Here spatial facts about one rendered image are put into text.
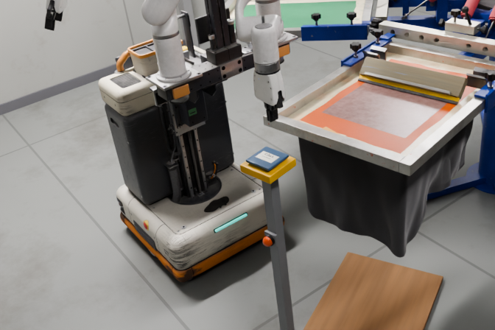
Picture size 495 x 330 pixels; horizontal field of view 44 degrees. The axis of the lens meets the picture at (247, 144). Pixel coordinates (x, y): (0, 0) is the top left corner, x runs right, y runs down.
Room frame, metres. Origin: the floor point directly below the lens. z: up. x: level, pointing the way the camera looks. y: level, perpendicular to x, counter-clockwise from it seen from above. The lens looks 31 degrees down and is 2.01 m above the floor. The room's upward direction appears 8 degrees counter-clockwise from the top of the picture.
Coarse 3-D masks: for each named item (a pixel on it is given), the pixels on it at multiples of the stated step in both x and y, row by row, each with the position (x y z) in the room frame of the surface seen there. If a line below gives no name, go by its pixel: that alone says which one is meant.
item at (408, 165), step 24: (408, 48) 2.30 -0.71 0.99; (336, 72) 2.16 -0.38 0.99; (312, 96) 2.02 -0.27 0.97; (264, 120) 1.88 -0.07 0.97; (288, 120) 1.83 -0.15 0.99; (456, 120) 1.68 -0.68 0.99; (336, 144) 1.66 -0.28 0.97; (360, 144) 1.61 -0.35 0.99; (432, 144) 1.56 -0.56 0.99; (408, 168) 1.47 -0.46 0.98
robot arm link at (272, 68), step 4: (256, 64) 1.63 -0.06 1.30; (268, 64) 1.61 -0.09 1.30; (272, 64) 1.61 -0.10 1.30; (276, 64) 1.62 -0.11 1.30; (256, 68) 1.63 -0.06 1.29; (260, 68) 1.62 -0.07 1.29; (264, 68) 1.61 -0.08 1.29; (268, 68) 1.61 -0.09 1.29; (272, 68) 1.61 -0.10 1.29; (276, 68) 1.62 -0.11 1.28; (260, 72) 1.62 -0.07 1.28; (264, 72) 1.61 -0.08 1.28; (268, 72) 1.61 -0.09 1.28; (272, 72) 1.61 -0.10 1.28
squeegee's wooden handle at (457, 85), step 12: (372, 60) 2.14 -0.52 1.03; (384, 60) 2.11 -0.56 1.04; (360, 72) 2.14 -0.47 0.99; (372, 72) 2.11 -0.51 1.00; (384, 72) 2.08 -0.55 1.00; (396, 72) 2.05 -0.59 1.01; (408, 72) 2.02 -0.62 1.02; (420, 72) 1.99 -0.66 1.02; (432, 72) 1.97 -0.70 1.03; (420, 84) 1.96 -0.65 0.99; (432, 84) 1.93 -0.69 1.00; (444, 84) 1.91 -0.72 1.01; (456, 84) 1.88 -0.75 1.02; (456, 96) 1.85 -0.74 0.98
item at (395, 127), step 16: (400, 96) 1.96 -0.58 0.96; (416, 96) 1.94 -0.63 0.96; (464, 96) 1.89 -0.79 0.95; (384, 112) 1.86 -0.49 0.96; (400, 112) 1.85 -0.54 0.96; (416, 112) 1.83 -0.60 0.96; (432, 112) 1.81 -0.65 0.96; (448, 112) 1.80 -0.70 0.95; (368, 128) 1.76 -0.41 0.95; (384, 128) 1.75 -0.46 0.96; (400, 128) 1.74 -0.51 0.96; (416, 128) 1.72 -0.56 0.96; (384, 144) 1.65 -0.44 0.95; (400, 144) 1.64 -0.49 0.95
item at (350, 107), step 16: (416, 64) 2.21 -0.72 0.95; (336, 96) 2.03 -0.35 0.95; (352, 96) 2.01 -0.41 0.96; (368, 96) 1.99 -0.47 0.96; (384, 96) 1.98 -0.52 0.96; (320, 112) 1.92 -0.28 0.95; (336, 112) 1.91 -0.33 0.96; (352, 112) 1.89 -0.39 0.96; (368, 112) 1.88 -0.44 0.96; (336, 128) 1.79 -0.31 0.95; (352, 128) 1.78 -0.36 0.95
